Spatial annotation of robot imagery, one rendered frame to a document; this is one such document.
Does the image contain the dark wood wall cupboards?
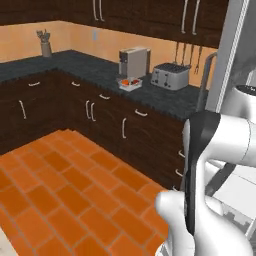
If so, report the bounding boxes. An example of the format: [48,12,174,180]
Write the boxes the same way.
[0,0,232,50]

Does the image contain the grey coffee machine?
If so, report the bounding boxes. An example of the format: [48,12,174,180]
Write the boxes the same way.
[118,46,152,81]

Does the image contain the clear vegetable container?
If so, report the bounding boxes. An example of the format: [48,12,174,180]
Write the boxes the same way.
[116,76,144,93]

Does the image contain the dark hanging kitchen tool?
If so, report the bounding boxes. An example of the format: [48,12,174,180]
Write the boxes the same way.
[189,43,196,68]
[172,41,180,66]
[181,42,188,67]

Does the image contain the white fridge interior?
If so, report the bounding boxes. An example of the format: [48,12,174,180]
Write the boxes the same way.
[203,159,256,242]

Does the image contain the grey fridge door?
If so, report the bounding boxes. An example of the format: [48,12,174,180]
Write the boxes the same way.
[204,0,256,115]

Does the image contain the dark wood base cupboards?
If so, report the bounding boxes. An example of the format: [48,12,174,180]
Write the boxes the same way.
[0,67,188,192]

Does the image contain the grey fridge door handle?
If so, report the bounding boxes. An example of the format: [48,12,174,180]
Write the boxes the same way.
[196,51,218,113]

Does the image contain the silver toaster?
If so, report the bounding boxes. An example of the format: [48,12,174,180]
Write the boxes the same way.
[150,62,192,92]

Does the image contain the grey pot with utensils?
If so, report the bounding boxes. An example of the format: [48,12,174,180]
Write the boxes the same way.
[35,28,54,59]

